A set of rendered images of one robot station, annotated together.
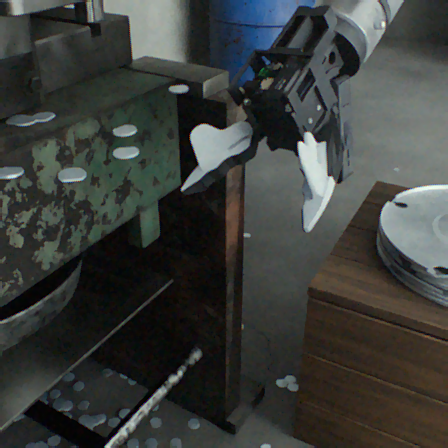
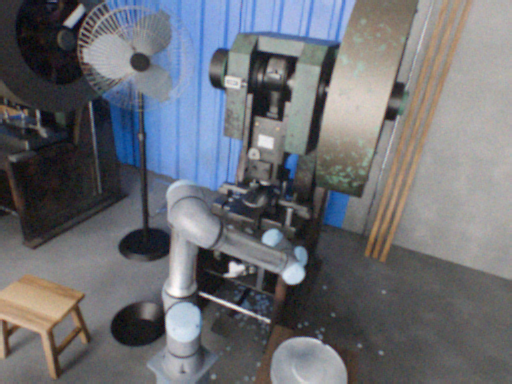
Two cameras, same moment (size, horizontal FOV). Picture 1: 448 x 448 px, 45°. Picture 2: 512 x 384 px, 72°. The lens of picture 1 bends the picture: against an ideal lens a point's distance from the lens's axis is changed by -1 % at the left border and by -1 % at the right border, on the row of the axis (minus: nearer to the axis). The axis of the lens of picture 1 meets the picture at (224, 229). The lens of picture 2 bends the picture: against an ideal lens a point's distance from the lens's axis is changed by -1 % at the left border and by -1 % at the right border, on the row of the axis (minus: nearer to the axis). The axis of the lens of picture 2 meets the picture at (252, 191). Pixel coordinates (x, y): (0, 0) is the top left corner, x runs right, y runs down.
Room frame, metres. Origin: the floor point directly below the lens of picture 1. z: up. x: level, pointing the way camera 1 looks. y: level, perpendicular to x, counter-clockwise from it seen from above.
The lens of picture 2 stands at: (0.21, -1.20, 1.62)
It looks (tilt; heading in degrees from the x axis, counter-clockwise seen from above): 28 degrees down; 78
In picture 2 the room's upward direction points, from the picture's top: 7 degrees clockwise
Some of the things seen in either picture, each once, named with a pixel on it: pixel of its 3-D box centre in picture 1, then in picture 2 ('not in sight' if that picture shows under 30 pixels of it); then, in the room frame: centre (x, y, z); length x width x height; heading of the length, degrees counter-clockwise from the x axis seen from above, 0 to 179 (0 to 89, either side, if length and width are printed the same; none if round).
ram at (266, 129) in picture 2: not in sight; (268, 144); (0.60, 0.33, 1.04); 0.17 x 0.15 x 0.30; 58
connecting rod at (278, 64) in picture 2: not in sight; (278, 93); (0.62, 0.37, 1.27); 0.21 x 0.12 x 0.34; 58
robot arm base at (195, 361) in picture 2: not in sight; (183, 350); (0.22, -0.34, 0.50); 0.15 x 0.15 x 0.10
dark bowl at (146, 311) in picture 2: not in sight; (140, 326); (-0.01, 0.17, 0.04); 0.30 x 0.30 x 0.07
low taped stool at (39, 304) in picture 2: not in sight; (41, 324); (-0.45, 0.10, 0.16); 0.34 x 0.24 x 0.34; 154
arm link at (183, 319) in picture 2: not in sight; (183, 326); (0.22, -0.34, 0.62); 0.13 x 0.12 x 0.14; 97
